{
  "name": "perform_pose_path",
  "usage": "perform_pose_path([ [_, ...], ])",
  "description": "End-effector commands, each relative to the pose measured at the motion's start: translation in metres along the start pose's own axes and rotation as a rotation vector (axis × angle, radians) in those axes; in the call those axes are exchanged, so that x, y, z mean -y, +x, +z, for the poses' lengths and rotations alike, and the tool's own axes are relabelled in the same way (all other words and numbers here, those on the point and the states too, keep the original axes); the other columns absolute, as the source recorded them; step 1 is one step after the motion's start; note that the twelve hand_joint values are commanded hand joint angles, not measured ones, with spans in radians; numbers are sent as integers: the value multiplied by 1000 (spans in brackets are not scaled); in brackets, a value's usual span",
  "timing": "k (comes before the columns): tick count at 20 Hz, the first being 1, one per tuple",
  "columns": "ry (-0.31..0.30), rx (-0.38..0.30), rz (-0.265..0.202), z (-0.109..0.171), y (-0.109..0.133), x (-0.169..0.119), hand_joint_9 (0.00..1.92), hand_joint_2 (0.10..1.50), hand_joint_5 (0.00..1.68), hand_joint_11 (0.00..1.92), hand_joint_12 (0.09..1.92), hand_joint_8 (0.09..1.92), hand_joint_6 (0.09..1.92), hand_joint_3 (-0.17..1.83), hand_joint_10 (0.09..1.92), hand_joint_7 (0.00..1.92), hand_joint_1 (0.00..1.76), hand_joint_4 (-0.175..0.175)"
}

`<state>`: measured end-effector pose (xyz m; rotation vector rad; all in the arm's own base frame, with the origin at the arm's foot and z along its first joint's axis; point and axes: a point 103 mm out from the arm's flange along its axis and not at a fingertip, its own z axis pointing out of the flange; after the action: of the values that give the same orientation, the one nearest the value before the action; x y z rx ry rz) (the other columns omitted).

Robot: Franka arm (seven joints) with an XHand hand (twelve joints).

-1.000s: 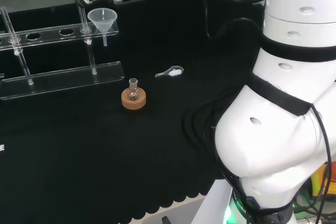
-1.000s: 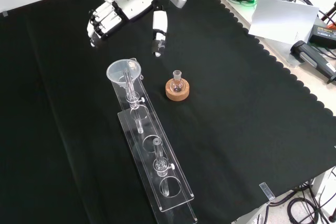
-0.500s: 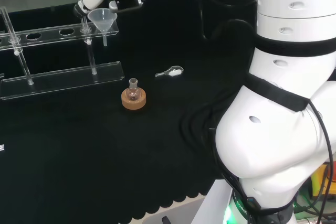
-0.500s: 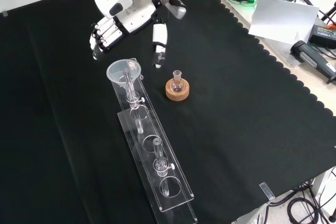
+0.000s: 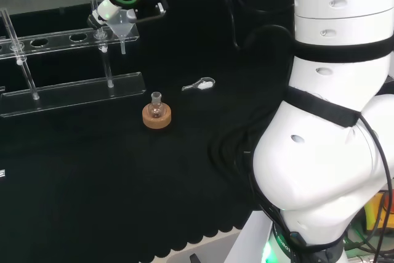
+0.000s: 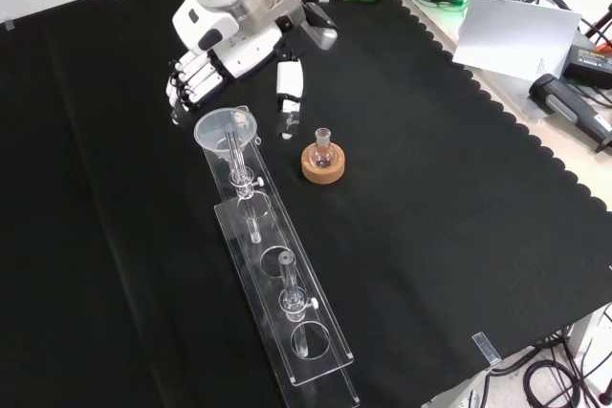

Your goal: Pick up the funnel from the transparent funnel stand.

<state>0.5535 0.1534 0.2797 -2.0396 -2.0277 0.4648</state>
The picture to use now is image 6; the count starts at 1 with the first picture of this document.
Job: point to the small round-bottom glass flask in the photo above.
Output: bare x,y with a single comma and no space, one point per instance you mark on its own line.
322,155

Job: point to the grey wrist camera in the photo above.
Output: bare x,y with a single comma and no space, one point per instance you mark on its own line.
320,28

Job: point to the black power adapter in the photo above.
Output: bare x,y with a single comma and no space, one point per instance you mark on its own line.
590,64

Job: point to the black cloth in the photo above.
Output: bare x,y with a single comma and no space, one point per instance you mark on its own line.
430,188

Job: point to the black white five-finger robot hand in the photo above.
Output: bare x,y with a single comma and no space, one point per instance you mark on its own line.
239,49

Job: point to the white bench leg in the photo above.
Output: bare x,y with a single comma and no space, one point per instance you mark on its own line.
585,336

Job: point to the clear plastic funnel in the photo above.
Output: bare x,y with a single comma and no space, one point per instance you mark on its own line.
210,133

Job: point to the clear tape strip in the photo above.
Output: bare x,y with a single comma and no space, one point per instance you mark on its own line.
8,25

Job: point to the black grey handheld device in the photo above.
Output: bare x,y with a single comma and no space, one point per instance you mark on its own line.
569,104

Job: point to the pale board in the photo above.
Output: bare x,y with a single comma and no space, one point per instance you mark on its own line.
516,35

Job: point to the clear acrylic funnel stand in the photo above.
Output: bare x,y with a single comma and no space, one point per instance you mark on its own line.
316,331

